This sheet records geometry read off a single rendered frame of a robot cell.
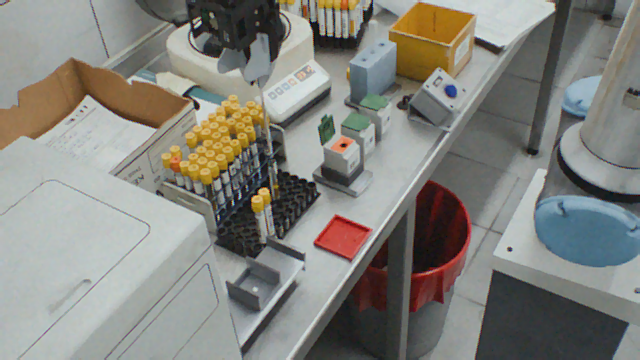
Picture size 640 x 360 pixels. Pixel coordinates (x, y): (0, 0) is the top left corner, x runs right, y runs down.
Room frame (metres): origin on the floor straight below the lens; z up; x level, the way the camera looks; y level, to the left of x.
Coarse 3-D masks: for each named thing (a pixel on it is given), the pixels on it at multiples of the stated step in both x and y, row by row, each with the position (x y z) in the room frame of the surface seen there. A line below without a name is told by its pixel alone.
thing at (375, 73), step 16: (368, 48) 1.04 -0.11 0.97; (384, 48) 1.04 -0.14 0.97; (352, 64) 1.00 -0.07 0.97; (368, 64) 0.99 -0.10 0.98; (384, 64) 1.02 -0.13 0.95; (352, 80) 1.00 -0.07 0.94; (368, 80) 0.98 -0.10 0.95; (384, 80) 1.02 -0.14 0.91; (352, 96) 1.00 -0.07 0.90; (384, 96) 1.01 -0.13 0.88
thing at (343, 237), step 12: (336, 216) 0.70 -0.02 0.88; (324, 228) 0.68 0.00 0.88; (336, 228) 0.68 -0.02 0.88; (348, 228) 0.68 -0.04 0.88; (360, 228) 0.68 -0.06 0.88; (372, 228) 0.67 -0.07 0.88; (324, 240) 0.66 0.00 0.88; (336, 240) 0.66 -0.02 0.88; (348, 240) 0.66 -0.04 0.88; (360, 240) 0.65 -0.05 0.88; (336, 252) 0.63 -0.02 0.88; (348, 252) 0.63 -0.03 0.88
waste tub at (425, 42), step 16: (416, 16) 1.20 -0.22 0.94; (432, 16) 1.19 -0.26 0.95; (448, 16) 1.17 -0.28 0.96; (464, 16) 1.15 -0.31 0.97; (400, 32) 1.09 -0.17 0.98; (416, 32) 1.20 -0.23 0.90; (432, 32) 1.19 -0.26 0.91; (448, 32) 1.17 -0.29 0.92; (464, 32) 1.08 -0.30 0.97; (400, 48) 1.09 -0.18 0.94; (416, 48) 1.07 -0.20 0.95; (432, 48) 1.05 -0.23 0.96; (448, 48) 1.03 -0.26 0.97; (464, 48) 1.09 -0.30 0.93; (400, 64) 1.09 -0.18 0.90; (416, 64) 1.07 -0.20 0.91; (432, 64) 1.05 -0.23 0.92; (448, 64) 1.03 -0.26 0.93; (464, 64) 1.10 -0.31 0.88
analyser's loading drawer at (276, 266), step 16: (272, 240) 0.62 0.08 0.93; (272, 256) 0.60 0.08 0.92; (288, 256) 0.60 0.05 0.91; (304, 256) 0.59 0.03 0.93; (256, 272) 0.57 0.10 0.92; (272, 272) 0.55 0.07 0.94; (288, 272) 0.57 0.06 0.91; (240, 288) 0.53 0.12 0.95; (272, 288) 0.55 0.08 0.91; (240, 304) 0.52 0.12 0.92; (256, 304) 0.51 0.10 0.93; (272, 304) 0.52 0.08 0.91; (240, 320) 0.50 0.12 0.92; (256, 320) 0.49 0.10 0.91; (240, 336) 0.47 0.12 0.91
